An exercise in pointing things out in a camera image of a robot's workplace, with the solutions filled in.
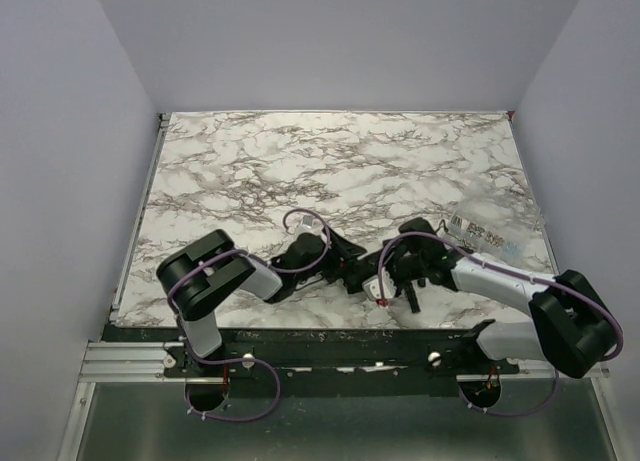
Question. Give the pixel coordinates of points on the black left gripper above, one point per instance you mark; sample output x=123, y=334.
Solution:
x=341, y=260

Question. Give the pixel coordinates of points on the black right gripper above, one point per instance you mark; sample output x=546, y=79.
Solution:
x=400, y=274

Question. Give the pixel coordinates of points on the black folding umbrella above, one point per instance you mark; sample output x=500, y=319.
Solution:
x=351, y=269

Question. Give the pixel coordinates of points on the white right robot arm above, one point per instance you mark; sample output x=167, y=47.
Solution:
x=568, y=323

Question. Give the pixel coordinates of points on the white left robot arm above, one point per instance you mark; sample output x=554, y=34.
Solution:
x=198, y=278

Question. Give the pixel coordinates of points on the clear plastic screw box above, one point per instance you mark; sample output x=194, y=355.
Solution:
x=498, y=221

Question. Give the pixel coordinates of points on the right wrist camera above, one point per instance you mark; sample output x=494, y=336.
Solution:
x=377, y=291

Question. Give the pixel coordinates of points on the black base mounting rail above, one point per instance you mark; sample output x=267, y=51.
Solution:
x=264, y=363

